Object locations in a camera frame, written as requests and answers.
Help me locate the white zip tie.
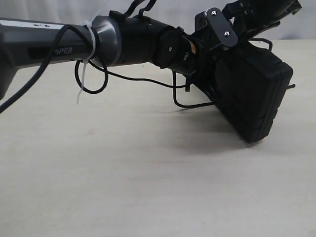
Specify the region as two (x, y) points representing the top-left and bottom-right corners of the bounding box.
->
(76, 20), (96, 105)

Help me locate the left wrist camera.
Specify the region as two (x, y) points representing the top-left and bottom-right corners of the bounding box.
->
(204, 8), (238, 50)

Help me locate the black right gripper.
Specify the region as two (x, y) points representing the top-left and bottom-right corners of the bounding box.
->
(222, 0), (302, 41)

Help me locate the black plastic carry case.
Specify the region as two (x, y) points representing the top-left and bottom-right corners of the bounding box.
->
(194, 40), (294, 144)

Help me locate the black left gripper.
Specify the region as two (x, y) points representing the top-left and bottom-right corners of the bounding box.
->
(170, 12), (223, 93)

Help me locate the thin black left cable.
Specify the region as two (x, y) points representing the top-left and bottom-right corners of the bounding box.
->
(0, 24), (191, 114)

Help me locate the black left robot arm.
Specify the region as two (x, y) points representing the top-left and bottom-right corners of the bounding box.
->
(0, 0), (219, 111)

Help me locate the white backdrop curtain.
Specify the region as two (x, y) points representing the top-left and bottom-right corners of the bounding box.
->
(0, 0), (316, 40)

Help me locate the black cord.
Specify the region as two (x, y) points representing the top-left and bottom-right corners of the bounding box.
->
(171, 37), (296, 109)

